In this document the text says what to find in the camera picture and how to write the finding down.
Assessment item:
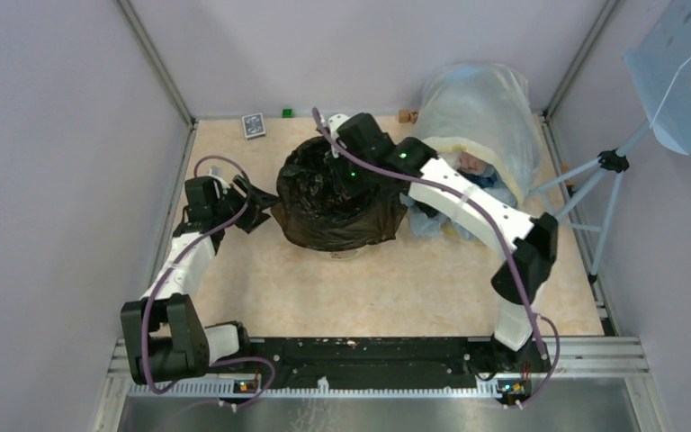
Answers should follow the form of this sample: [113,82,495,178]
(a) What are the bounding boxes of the white toothed cable rail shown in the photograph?
[128,376,502,401]

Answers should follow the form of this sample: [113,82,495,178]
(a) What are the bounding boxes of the large translucent plastic bag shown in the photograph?
[409,63,542,205]

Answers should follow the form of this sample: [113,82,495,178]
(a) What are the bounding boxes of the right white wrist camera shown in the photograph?
[326,113,350,159]

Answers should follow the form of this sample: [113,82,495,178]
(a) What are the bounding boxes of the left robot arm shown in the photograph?
[121,175,277,392]

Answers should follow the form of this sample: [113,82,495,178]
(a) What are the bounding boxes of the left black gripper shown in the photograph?
[212,174,282,233]

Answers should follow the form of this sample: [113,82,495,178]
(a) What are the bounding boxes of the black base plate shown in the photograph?
[197,337,549,390]

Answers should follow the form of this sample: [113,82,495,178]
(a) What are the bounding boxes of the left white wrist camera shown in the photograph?
[209,166,229,188]

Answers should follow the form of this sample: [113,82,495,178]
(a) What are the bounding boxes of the black trash bag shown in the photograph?
[272,137,407,253]

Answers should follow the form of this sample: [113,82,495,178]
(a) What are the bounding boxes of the blue plastic bag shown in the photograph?
[399,166,517,240]

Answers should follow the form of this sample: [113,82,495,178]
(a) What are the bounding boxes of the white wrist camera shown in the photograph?
[326,113,350,159]
[209,166,229,188]

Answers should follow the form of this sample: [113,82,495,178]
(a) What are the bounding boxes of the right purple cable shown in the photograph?
[311,107,561,410]

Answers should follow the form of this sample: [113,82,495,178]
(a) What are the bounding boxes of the small wooden block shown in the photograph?
[398,109,419,124]

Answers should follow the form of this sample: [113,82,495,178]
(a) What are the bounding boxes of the beige round trash bin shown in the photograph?
[326,248,361,261]

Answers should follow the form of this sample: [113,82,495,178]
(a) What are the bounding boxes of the blue perforated lamp panel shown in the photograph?
[624,0,691,156]

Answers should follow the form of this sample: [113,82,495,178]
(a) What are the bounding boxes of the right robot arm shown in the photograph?
[312,110,559,371]

